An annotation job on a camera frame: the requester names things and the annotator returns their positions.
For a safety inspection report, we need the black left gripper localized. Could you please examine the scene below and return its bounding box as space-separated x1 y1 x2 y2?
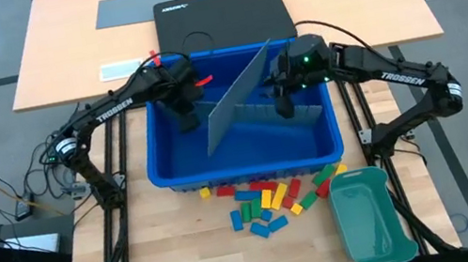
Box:
138 54 209 118

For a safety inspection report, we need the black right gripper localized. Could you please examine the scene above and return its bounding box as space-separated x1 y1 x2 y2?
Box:
257 31 337 98

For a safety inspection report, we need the long grey slotted divider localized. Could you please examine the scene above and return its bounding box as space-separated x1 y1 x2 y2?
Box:
193 80 327 146

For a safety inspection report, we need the short grey slotted divider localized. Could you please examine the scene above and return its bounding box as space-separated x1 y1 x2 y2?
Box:
191 39 289 158

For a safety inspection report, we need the large blue plastic bin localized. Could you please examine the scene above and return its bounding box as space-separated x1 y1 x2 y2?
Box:
128 29 349 199

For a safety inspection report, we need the teal plastic basket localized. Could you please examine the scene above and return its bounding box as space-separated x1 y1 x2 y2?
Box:
324 160 423 262

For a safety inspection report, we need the white-edged grey phone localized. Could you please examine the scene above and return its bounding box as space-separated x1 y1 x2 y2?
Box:
96 56 147 84

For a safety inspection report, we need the black closed laptop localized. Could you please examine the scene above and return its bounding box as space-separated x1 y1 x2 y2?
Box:
150 0 299 61

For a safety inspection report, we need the flat grey sheet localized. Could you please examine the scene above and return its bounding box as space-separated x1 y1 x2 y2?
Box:
91 0 186 31

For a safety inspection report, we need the long red block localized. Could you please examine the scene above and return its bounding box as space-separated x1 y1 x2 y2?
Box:
249 178 280 195

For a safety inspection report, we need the long green block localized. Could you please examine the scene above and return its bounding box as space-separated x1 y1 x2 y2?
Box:
310 162 339 188

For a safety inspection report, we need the red rectangular block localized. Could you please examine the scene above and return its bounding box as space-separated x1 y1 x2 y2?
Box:
313 178 335 200
285 177 305 200
215 184 237 199

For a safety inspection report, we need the long yellow block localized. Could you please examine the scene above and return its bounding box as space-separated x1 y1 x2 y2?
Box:
267 181 293 212

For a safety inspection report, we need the long blue block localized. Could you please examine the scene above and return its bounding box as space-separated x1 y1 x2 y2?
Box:
233 187 263 204

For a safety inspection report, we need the small red cube block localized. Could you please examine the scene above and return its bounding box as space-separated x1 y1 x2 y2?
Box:
280 194 297 210

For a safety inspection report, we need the green rectangular block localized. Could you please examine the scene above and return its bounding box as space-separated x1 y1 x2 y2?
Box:
248 197 265 221
297 190 321 212
239 201 254 224

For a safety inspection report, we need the black power strip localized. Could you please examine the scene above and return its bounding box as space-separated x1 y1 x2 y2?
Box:
43 131 68 170

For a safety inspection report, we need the black power adapter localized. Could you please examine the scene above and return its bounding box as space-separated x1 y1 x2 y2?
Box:
11 195 39 223

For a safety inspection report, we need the red cable tag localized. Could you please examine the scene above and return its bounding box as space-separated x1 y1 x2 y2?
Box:
148 48 162 69
194 74 215 88

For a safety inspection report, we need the black left camera cable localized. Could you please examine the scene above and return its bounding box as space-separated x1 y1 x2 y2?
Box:
137 28 219 72

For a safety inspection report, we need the black camera cable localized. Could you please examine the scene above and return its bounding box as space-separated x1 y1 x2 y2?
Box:
137 28 219 72
293 8 377 67

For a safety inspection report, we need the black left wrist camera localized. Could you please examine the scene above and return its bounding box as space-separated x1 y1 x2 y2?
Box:
175 105 202 135

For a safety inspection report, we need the black right camera cable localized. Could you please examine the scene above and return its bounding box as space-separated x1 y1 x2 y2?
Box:
293 8 377 67

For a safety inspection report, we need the grey metal mount bracket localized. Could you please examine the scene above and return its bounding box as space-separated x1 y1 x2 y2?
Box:
356 125 382 146
62 172 129 201

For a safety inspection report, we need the orange floor cable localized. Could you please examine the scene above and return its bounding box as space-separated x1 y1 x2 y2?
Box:
0 154 68 227

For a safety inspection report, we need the blue ring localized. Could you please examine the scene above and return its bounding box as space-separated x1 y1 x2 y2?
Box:
448 210 468 237

